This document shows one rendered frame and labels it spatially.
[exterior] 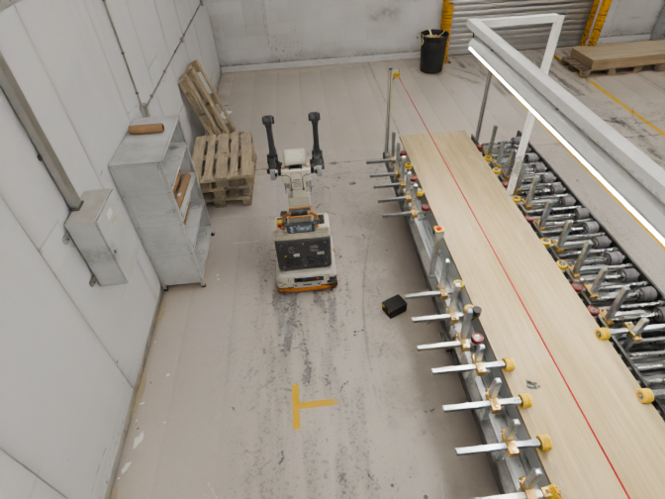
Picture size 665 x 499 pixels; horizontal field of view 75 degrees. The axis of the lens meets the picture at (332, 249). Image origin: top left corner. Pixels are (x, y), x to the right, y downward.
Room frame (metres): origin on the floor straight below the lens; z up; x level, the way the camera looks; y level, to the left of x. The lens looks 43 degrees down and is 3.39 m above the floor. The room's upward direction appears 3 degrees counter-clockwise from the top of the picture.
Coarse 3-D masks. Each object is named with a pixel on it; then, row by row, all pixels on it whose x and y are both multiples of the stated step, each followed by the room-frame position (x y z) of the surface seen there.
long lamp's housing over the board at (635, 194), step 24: (480, 48) 3.05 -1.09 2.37; (504, 72) 2.62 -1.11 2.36; (528, 96) 2.27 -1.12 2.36; (552, 120) 1.98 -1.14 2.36; (576, 144) 1.75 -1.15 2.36; (600, 168) 1.54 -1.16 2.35; (624, 168) 1.49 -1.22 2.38; (624, 192) 1.36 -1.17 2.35; (648, 192) 1.32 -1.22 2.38; (648, 216) 1.21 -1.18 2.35
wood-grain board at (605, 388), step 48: (432, 144) 4.39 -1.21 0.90; (432, 192) 3.45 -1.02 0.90; (480, 192) 3.41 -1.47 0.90; (480, 240) 2.72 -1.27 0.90; (528, 240) 2.69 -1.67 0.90; (480, 288) 2.18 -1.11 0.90; (528, 288) 2.15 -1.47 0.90; (528, 336) 1.72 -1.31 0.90; (576, 336) 1.70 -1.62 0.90; (576, 384) 1.35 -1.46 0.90; (624, 384) 1.33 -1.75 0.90; (528, 432) 1.07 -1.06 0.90; (576, 432) 1.06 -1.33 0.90; (624, 432) 1.04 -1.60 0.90; (576, 480) 0.80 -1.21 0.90; (624, 480) 0.79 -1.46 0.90
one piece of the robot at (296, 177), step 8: (280, 168) 3.54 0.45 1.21; (288, 168) 3.50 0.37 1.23; (296, 168) 3.49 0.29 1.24; (304, 168) 3.48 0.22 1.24; (312, 168) 3.54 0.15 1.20; (288, 176) 3.45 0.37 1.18; (296, 176) 3.45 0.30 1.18; (304, 176) 3.45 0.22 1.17; (296, 184) 3.44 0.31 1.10; (304, 184) 3.44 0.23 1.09; (296, 192) 3.49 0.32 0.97; (304, 192) 3.49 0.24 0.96; (288, 200) 3.50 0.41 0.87; (296, 200) 3.49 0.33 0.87; (304, 200) 3.49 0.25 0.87
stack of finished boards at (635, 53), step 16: (576, 48) 8.89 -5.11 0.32; (592, 48) 8.83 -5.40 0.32; (608, 48) 8.78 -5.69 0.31; (624, 48) 8.73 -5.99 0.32; (640, 48) 8.68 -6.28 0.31; (656, 48) 8.63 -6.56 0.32; (592, 64) 8.16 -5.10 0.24; (608, 64) 8.18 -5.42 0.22; (624, 64) 8.21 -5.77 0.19; (640, 64) 8.24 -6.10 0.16
